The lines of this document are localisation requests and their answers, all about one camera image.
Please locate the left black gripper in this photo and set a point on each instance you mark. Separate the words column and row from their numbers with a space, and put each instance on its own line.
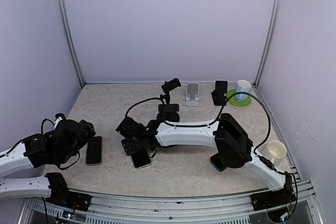
column 84, row 137

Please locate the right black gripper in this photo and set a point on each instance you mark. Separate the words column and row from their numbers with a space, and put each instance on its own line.
column 128, row 149

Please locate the white folding phone stand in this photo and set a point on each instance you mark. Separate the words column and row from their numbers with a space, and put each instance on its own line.
column 192, row 93

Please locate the black folding phone stand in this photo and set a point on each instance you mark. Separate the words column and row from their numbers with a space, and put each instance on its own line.
column 219, row 93

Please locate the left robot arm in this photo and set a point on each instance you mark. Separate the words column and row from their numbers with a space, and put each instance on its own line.
column 52, row 148

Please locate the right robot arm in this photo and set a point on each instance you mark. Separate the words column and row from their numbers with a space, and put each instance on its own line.
column 234, row 148

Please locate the rear black round-base stand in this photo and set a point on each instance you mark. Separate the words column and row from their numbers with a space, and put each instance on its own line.
column 167, row 87

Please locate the blue phone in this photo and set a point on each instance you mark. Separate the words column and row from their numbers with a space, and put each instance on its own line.
column 216, row 162

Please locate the green saucer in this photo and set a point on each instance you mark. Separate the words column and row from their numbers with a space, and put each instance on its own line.
column 234, row 102

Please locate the light blue mug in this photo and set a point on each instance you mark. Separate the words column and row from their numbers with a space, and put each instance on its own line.
column 243, row 88

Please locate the cream ceramic mug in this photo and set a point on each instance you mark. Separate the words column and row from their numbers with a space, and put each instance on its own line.
column 276, row 151

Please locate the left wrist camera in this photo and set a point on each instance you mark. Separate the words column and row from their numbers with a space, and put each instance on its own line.
column 60, row 117

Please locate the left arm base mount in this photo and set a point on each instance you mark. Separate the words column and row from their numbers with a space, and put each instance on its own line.
column 61, row 195

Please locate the left aluminium frame post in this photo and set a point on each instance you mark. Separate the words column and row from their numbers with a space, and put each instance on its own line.
column 70, row 42

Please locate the aluminium frame post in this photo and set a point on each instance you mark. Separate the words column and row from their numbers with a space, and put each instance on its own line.
column 70, row 42
column 268, row 42

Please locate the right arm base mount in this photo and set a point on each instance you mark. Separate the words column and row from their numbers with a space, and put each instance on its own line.
column 269, row 199

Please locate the right aluminium frame post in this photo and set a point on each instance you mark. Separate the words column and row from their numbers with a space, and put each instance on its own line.
column 268, row 42

